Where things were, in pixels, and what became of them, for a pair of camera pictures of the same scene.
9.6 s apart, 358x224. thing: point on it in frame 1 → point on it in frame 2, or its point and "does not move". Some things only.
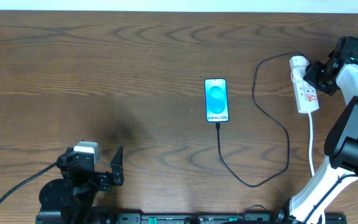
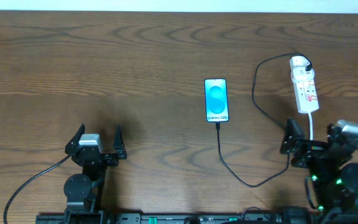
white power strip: x=306 y=96 does not move
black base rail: x=199 y=218 does not move
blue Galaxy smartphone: x=216 y=100 does not move
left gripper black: x=101 y=180 → x=105 y=157
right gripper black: x=314 y=74 → x=308 y=147
